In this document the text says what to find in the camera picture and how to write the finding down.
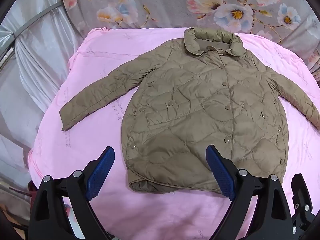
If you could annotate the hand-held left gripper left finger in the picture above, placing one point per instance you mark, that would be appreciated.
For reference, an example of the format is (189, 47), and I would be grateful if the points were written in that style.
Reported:
(101, 170)

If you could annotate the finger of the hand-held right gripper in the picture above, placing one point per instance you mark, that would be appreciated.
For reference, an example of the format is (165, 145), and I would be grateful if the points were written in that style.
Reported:
(302, 197)

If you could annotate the white satin curtain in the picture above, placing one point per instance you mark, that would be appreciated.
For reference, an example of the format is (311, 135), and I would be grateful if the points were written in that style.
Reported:
(40, 62)

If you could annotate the grey metal pole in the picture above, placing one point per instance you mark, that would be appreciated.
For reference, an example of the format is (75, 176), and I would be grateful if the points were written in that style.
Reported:
(37, 13)

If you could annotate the olive quilted jacket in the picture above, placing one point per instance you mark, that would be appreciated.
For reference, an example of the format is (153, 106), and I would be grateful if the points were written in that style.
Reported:
(200, 105)

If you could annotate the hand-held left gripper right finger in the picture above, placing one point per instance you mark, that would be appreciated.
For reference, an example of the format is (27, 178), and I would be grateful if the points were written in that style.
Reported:
(220, 171)

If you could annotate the pink bed sheet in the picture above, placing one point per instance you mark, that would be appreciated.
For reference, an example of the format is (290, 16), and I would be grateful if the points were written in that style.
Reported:
(100, 62)

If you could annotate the dark red cloth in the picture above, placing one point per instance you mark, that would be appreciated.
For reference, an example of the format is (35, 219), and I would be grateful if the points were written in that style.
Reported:
(32, 195)

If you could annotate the grey floral blanket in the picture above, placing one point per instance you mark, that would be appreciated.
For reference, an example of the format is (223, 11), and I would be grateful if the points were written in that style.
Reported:
(155, 2)

